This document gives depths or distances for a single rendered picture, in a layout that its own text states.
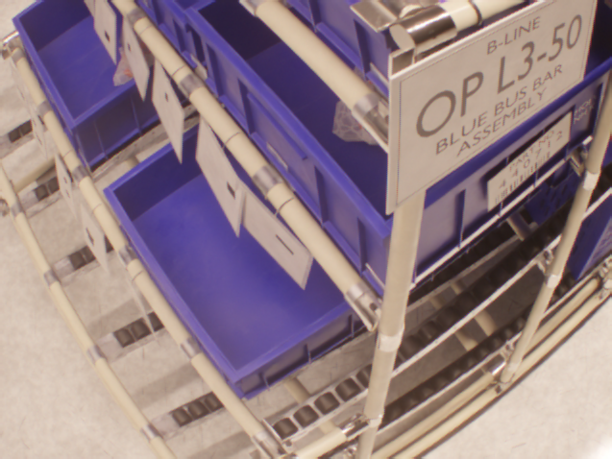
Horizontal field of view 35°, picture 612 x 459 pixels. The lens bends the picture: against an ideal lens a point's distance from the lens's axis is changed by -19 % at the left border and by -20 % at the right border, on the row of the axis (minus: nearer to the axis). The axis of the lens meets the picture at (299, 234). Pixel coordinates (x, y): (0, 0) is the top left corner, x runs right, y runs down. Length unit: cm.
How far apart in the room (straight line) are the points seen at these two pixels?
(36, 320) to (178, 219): 89
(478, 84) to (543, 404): 160
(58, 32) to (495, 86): 125
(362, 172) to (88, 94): 69
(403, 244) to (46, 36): 111
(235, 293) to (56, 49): 66
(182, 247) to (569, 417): 112
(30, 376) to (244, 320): 96
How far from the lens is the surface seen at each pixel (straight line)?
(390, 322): 127
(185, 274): 172
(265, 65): 149
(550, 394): 246
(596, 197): 182
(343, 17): 96
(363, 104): 100
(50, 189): 219
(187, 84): 150
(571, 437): 244
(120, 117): 179
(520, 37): 91
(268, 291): 169
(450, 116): 92
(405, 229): 108
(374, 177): 139
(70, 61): 200
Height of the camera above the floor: 227
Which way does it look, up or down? 63 degrees down
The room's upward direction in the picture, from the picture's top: 2 degrees counter-clockwise
